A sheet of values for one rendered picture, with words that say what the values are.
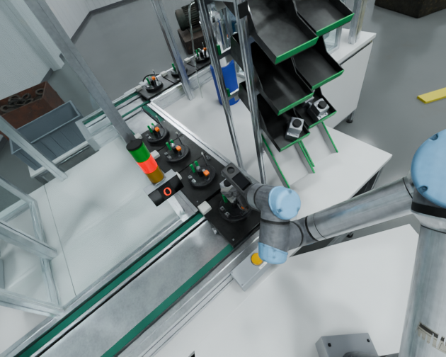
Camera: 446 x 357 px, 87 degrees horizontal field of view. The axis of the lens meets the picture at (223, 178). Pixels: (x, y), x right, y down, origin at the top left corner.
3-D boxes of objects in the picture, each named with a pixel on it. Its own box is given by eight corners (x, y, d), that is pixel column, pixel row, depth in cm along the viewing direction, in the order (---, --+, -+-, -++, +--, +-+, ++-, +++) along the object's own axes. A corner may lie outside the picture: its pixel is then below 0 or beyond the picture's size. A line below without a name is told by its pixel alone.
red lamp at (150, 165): (160, 166, 75) (153, 156, 71) (146, 176, 74) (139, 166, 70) (153, 159, 78) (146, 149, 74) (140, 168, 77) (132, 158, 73)
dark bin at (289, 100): (311, 98, 75) (321, 81, 68) (277, 116, 73) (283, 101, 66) (262, 39, 82) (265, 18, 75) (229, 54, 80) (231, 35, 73)
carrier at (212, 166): (237, 178, 112) (232, 160, 103) (197, 209, 106) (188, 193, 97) (208, 154, 127) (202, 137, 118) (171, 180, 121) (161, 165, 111)
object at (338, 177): (390, 159, 115) (392, 154, 112) (119, 427, 75) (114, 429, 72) (217, 81, 199) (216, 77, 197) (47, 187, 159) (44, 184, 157)
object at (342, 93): (354, 120, 251) (376, 32, 186) (282, 183, 221) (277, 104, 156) (302, 100, 291) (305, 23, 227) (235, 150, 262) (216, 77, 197)
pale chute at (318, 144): (331, 153, 105) (338, 151, 100) (308, 167, 103) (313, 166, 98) (303, 96, 102) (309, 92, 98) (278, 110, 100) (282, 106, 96)
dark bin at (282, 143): (308, 136, 87) (316, 125, 80) (279, 152, 85) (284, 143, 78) (265, 81, 94) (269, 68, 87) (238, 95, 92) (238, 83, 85)
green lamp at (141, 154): (153, 156, 71) (146, 144, 68) (139, 165, 70) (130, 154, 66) (146, 149, 74) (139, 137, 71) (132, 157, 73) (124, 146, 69)
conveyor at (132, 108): (318, 18, 227) (319, 3, 218) (98, 155, 164) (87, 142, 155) (285, 14, 251) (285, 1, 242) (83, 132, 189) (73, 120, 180)
